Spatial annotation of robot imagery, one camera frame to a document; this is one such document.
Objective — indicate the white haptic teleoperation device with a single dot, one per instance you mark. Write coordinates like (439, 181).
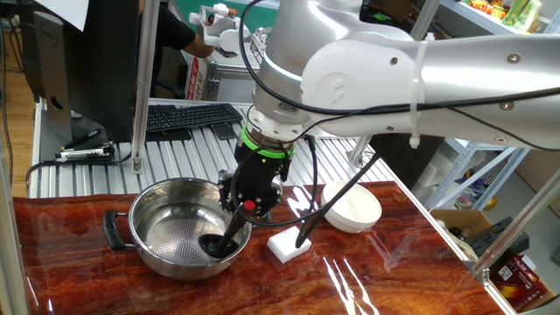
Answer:
(229, 39)

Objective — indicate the black computer monitor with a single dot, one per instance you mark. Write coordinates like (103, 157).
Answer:
(105, 65)

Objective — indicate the silver aluminium case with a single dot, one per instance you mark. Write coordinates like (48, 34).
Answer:
(232, 89)

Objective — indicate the tan cardboard box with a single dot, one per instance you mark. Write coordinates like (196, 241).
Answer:
(549, 306)

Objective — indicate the white metal shelf rack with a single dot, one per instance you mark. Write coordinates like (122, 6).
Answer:
(481, 19)

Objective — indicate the black flat pad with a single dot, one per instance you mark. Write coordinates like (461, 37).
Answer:
(168, 135)

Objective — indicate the open cardboard box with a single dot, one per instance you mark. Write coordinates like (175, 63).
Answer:
(459, 219)

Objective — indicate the colourful toy fruits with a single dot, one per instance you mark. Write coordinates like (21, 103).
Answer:
(485, 5)

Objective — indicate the black plastic part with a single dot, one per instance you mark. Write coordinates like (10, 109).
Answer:
(499, 238)

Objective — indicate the white ceramic bowl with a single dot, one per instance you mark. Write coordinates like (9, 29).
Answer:
(354, 210)

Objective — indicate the pale green bottle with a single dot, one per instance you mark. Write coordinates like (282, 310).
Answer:
(531, 15)

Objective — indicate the black computer keyboard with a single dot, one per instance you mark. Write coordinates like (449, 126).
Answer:
(192, 117)

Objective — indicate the red printed box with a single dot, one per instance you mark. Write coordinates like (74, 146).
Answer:
(518, 282)

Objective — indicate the aluminium frame rail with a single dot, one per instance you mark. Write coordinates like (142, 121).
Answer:
(501, 299)

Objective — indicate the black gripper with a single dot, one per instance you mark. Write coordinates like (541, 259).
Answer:
(260, 175)

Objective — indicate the white paper sheet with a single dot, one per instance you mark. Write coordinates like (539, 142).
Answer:
(65, 11)

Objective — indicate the white foam packaging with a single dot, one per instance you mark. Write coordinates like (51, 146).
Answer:
(431, 177)

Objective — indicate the person hand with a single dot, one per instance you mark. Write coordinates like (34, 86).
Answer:
(212, 18)

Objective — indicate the silver monitor stand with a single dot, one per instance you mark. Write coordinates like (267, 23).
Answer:
(52, 79)

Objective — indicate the black cabinet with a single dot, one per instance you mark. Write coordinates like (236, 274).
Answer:
(407, 166)

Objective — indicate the white sponge block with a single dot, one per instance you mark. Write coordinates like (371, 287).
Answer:
(284, 245)

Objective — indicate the white marker pen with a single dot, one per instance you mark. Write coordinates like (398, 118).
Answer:
(83, 153)

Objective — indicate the aluminium frame post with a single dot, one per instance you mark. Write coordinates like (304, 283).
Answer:
(516, 226)
(11, 262)
(146, 65)
(424, 22)

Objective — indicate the red brown woodgrain mat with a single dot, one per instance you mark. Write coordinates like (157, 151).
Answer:
(131, 293)

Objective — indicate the green partition board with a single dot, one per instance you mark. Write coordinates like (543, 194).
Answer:
(186, 4)

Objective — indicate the black smartphone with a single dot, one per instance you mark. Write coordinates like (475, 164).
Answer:
(227, 53)
(224, 131)

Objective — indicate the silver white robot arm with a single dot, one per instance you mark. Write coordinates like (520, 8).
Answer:
(350, 79)

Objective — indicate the colourful cloth bag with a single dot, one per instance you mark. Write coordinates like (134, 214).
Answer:
(472, 192)

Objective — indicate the green plastic bottle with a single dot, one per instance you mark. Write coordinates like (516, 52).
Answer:
(515, 11)

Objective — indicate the black ladle red tip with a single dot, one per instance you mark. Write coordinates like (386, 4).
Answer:
(232, 227)

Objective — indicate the black pen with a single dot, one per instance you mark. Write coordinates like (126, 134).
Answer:
(83, 139)

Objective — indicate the person black t-shirt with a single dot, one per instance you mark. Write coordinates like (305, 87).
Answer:
(170, 30)

